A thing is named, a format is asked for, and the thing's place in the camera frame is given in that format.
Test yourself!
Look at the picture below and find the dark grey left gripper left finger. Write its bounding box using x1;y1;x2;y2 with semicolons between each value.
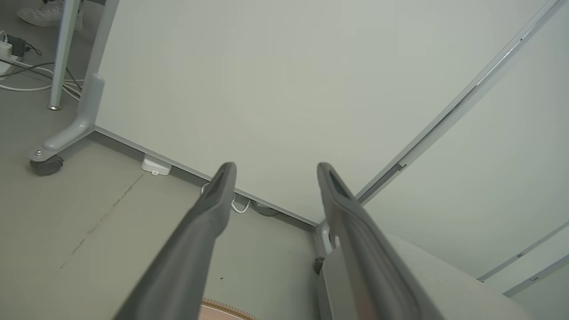
113;162;237;320

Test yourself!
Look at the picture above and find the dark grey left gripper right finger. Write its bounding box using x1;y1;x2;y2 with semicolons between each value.
317;162;445;320

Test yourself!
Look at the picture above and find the grey fabric sofa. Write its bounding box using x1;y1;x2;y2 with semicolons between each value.
317;231;534;320

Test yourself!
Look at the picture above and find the grey partition leg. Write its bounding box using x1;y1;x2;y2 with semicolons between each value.
29;72;106;163
317;220;341;257

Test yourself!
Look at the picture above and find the cream laundry basket brown rim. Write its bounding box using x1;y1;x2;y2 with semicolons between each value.
199;299;260;320

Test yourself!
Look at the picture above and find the small white floor box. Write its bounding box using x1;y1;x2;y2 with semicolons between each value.
141;153;172;176

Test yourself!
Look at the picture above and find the wide white partition panel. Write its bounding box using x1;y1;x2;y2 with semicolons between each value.
94;0;561;227

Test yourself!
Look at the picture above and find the grey metal table leg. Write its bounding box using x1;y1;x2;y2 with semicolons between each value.
48;0;81;111

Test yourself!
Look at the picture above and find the white power strip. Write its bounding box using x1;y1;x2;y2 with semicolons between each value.
0;53;22;74

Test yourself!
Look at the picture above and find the black power adapter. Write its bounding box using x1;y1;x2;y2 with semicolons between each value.
6;35;28;57

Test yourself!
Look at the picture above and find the white power adapter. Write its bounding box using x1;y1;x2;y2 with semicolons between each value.
0;31;13;60

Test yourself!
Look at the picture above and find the white sneaker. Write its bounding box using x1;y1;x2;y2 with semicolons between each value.
17;0;84;31

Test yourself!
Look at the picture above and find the thin white cable loop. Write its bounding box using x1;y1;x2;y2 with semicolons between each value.
200;181;251;214

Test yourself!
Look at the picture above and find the white floor cable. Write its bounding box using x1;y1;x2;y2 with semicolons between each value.
0;79;84;101

